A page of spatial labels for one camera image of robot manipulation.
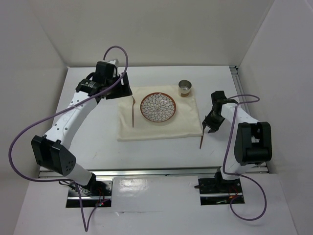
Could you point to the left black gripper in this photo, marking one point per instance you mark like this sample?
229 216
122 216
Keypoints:
124 90

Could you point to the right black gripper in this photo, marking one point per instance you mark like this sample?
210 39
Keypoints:
204 124

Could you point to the cream cloth placemat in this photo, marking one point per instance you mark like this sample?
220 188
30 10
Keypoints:
185 122

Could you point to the floral patterned ceramic plate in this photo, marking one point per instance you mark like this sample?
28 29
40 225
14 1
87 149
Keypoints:
158 107

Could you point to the silver metal cup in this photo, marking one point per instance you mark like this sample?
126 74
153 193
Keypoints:
184 88

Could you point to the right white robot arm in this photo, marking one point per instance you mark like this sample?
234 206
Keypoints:
231 170

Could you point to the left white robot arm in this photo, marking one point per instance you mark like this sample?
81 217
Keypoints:
52 149

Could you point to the aluminium front rail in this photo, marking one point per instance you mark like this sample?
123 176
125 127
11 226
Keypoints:
156 172

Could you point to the aluminium rail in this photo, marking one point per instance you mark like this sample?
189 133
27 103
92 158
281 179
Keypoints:
247 98
156 172

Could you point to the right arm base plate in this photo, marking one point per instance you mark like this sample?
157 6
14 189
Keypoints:
212 193

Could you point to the aluminium right side rail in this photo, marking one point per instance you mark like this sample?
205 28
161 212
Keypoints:
247 98

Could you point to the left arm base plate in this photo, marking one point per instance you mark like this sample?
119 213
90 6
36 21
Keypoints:
89 200

